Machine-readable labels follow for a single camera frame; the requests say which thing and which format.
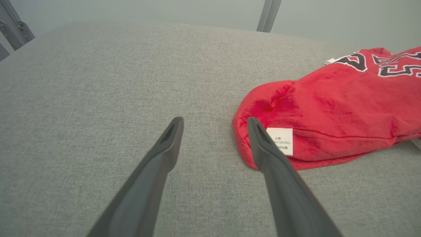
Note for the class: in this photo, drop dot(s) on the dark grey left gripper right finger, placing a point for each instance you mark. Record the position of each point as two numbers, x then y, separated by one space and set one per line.
286 191

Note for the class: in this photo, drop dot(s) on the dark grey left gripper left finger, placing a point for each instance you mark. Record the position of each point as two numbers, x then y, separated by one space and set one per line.
144 187

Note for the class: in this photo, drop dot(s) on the red jersey with number print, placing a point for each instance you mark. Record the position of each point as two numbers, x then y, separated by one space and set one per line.
329 108

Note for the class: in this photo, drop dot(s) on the grey fabric sofa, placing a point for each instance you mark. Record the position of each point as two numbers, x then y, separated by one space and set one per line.
98 98

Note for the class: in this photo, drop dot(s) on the grey partition post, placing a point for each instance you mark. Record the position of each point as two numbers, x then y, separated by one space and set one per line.
269 14

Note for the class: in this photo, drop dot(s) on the grey metal partition bracket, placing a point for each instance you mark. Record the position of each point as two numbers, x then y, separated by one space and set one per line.
14 31

